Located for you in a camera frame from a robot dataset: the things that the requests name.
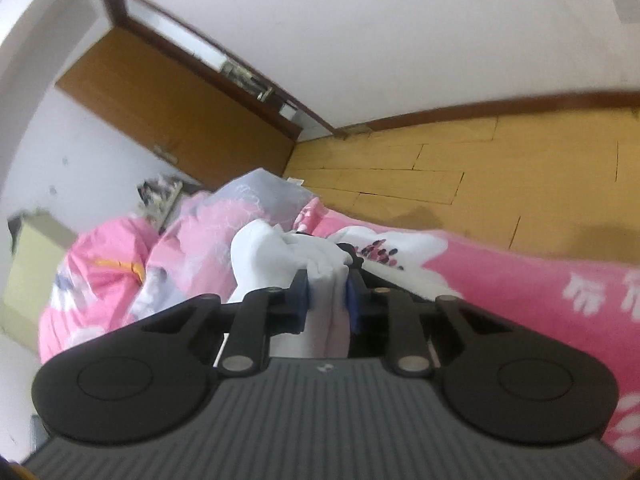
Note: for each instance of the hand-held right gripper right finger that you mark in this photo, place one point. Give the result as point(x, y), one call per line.
point(352, 305)

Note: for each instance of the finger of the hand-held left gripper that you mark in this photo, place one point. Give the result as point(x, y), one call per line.
point(352, 256)

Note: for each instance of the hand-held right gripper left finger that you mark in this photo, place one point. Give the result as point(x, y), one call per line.
point(300, 302)

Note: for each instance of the white sweatshirt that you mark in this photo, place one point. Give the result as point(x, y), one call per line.
point(265, 255)

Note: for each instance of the pink patterned duvet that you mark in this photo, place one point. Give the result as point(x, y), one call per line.
point(200, 240)

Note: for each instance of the pink floral fleece blanket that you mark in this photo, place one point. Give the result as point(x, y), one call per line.
point(500, 280)

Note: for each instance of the dark patterned cloth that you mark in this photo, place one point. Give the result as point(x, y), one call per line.
point(157, 195)

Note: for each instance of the dark wooden baseboard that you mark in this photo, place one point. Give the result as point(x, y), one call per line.
point(500, 105)

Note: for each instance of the wooden door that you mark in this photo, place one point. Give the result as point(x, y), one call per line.
point(175, 100)

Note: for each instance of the pale yellow cabinet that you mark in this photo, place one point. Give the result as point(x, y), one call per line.
point(30, 270)

